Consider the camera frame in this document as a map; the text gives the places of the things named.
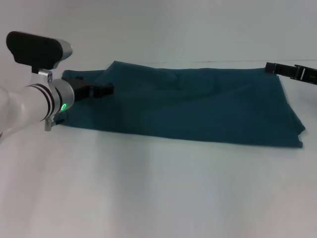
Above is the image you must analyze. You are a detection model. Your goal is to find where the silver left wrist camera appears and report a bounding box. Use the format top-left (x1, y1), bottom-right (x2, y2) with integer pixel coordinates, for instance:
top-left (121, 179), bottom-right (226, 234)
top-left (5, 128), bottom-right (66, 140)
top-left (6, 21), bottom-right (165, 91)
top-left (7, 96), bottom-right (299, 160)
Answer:
top-left (6, 31), bottom-right (74, 83)

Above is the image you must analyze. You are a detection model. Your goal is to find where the teal blue t-shirt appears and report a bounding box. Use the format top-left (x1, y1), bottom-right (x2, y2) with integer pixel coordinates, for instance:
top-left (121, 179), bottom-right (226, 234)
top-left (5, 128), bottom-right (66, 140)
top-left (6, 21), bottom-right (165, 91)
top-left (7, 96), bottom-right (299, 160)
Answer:
top-left (53, 60), bottom-right (306, 150)

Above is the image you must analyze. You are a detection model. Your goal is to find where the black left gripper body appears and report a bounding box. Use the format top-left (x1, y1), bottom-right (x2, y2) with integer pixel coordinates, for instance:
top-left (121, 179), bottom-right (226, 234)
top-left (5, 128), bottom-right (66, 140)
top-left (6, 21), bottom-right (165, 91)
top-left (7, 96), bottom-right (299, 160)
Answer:
top-left (64, 77), bottom-right (96, 103)

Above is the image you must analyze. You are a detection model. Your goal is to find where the left wrist cable with plug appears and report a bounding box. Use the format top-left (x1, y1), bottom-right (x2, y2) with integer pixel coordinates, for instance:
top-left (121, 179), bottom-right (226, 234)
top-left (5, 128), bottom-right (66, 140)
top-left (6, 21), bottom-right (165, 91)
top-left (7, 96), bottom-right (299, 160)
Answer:
top-left (44, 116), bottom-right (66, 132)

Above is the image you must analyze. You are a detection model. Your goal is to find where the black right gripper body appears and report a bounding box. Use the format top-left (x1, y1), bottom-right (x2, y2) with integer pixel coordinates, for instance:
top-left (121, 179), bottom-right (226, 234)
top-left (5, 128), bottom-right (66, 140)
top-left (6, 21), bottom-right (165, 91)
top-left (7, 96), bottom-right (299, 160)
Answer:
top-left (294, 63), bottom-right (317, 86)

